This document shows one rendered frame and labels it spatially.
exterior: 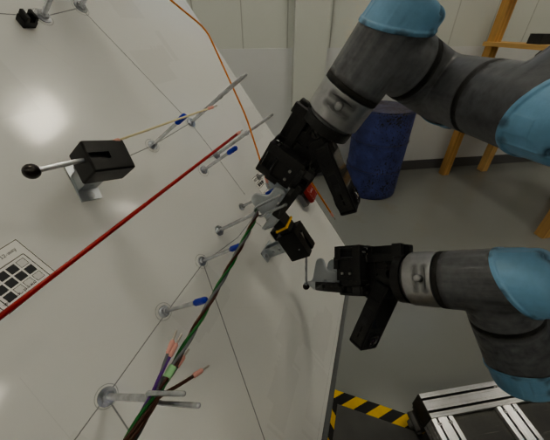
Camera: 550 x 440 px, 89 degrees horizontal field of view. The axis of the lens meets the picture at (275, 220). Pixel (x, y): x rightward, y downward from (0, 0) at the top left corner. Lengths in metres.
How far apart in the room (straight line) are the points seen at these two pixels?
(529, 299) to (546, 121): 0.17
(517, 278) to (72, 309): 0.45
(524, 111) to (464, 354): 1.75
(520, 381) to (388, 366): 1.32
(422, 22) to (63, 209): 0.42
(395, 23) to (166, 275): 0.39
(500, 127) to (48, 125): 0.47
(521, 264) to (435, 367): 1.51
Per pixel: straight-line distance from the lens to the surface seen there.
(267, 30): 2.95
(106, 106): 0.48
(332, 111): 0.37
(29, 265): 0.36
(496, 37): 3.63
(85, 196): 0.39
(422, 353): 1.88
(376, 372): 1.73
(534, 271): 0.38
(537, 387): 0.48
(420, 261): 0.42
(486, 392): 1.61
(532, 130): 0.31
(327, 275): 0.52
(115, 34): 0.59
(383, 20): 0.36
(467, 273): 0.39
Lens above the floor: 1.47
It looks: 35 degrees down
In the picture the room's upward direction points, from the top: straight up
